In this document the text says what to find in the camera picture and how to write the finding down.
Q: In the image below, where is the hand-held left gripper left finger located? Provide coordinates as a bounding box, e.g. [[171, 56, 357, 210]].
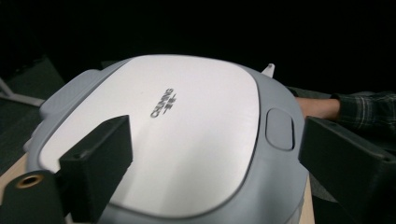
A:
[[58, 114, 134, 224]]

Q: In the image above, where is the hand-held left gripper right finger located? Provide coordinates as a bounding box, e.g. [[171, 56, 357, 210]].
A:
[[297, 116, 396, 224]]

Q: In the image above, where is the white trash can grey lid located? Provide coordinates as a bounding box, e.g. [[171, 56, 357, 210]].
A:
[[22, 53, 310, 224]]

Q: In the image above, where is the white metal stand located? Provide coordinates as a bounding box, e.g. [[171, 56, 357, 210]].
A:
[[0, 77, 46, 108]]

